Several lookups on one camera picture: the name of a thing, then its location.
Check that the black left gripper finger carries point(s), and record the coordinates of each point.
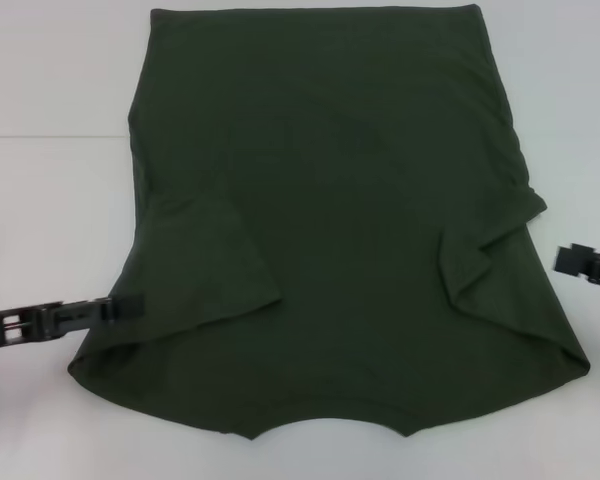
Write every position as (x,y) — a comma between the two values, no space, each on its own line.
(72,331)
(95,312)

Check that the dark green t-shirt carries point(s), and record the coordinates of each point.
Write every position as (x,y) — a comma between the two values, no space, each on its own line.
(330,175)

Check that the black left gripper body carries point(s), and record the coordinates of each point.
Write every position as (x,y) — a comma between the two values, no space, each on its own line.
(5,330)

